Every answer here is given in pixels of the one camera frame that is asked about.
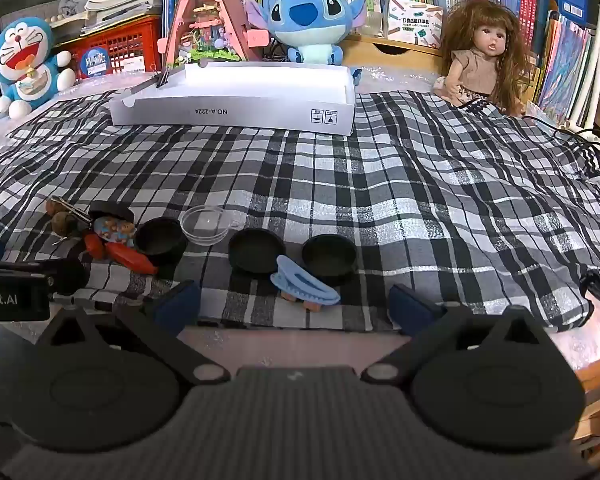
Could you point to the black binder clip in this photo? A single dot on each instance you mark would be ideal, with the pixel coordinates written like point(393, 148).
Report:
point(164, 77)
point(72, 208)

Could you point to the blue white cat plush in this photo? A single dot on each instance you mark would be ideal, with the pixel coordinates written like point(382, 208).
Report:
point(20, 55)

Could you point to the orange hair clip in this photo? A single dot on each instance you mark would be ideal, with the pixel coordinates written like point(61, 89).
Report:
point(130, 258)

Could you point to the wooden drawer box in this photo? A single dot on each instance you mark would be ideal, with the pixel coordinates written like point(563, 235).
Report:
point(380, 52)

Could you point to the pink triangular dollhouse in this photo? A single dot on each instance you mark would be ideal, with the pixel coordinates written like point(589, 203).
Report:
point(205, 20)

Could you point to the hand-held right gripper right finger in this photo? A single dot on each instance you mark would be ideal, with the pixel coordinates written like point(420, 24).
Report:
point(410, 310)

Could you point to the light blue hair claw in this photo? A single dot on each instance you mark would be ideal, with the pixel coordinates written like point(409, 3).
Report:
point(305, 282)

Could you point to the red plastic crate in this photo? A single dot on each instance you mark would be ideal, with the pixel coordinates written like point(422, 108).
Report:
point(125, 40)

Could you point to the blue alien plush toy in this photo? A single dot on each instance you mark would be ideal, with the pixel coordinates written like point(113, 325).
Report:
point(307, 15)

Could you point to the clear plastic cup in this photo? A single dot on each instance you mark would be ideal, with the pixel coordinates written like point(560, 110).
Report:
point(205, 225)

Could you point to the brown haired baby doll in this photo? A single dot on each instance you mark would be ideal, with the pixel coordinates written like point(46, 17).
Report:
point(480, 55)

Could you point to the white cardboard box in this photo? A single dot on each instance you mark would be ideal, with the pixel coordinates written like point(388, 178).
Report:
point(230, 110)

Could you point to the black round lid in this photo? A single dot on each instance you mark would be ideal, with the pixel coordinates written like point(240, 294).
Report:
point(160, 242)
point(328, 257)
point(255, 252)
point(111, 208)

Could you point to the grey crumpled cloth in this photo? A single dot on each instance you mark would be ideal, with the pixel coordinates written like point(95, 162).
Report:
point(74, 2)

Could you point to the leaning thin picture books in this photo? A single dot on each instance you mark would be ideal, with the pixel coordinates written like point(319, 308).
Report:
point(565, 70)

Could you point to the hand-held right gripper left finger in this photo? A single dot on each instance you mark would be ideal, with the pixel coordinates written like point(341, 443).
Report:
point(177, 305)

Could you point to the white printed carton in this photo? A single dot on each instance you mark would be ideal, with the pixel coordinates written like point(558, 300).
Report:
point(412, 20)

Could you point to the brown pompom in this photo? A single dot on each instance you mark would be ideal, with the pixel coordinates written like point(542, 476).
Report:
point(65, 224)
point(54, 206)

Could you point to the black white plaid cloth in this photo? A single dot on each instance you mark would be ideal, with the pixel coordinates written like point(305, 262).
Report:
point(380, 185)

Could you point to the oval cartoon tag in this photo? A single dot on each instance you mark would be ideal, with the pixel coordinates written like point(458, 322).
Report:
point(114, 231)

